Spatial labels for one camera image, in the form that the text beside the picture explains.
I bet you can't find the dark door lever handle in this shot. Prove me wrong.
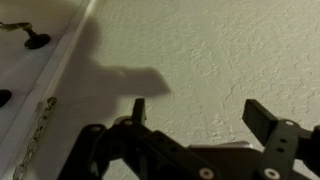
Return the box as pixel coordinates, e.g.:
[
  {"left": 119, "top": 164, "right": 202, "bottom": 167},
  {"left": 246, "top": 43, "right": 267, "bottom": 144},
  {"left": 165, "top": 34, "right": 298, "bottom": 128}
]
[{"left": 0, "top": 21, "right": 52, "bottom": 51}]

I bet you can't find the metal door security chain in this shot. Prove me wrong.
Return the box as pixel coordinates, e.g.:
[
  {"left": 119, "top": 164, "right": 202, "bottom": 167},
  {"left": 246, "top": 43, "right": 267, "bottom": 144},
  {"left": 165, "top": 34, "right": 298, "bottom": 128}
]
[{"left": 12, "top": 96, "right": 58, "bottom": 180}]

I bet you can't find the white door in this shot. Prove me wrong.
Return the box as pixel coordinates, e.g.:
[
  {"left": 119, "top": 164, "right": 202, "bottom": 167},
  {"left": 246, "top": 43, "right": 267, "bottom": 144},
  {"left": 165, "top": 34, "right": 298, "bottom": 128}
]
[{"left": 0, "top": 0, "right": 84, "bottom": 144}]

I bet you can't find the dark deadbolt thumb turn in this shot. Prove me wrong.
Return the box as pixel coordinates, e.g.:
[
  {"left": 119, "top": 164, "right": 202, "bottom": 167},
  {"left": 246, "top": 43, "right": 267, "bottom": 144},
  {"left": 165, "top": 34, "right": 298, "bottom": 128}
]
[{"left": 0, "top": 88, "right": 13, "bottom": 109}]

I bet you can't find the white door casing strip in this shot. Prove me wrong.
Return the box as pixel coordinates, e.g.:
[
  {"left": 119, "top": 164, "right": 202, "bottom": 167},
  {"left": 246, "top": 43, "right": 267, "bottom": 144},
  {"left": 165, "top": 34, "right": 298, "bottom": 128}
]
[{"left": 0, "top": 0, "right": 98, "bottom": 180}]

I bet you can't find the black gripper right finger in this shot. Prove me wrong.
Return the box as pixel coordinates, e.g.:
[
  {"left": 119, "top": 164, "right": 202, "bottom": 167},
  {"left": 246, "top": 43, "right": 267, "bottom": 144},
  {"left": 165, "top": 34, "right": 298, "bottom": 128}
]
[{"left": 241, "top": 98, "right": 320, "bottom": 180}]

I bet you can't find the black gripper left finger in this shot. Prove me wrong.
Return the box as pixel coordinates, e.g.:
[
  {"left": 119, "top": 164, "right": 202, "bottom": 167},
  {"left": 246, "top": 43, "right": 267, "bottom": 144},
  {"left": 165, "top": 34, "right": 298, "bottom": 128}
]
[{"left": 57, "top": 97, "right": 222, "bottom": 180}]

